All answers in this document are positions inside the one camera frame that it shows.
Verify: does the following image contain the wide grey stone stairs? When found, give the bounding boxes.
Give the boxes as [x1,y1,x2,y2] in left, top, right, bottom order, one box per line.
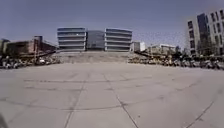
[54,50,138,65]

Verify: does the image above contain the small white building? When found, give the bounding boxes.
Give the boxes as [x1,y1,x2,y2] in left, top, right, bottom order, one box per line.
[130,41,147,53]

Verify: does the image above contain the grey concrete slab plaza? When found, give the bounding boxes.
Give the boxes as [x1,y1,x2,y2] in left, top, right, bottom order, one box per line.
[0,61,224,128]

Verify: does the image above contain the striped building with glass middle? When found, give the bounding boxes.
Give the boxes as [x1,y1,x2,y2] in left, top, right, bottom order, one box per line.
[56,26,134,53]

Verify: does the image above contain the low pale building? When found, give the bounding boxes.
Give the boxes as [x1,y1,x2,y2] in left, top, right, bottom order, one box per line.
[146,43,177,55]

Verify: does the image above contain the brown building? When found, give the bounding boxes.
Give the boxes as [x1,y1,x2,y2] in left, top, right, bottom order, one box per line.
[0,35,58,58]

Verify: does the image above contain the tall grey building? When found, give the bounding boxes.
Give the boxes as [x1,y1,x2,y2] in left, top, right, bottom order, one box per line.
[185,9,224,57]

